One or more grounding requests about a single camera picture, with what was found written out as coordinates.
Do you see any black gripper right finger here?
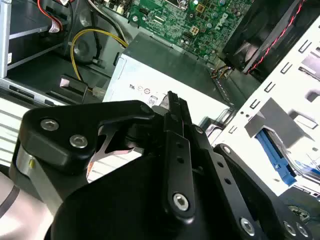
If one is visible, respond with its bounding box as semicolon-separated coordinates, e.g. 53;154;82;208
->
179;97;315;240

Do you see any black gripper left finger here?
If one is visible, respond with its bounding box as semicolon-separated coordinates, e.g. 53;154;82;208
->
14;90;198;225

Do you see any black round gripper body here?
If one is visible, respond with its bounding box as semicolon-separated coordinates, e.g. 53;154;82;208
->
46;152;242;240

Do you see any hard disk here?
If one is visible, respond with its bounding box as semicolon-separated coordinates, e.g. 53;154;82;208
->
254;128;320;191

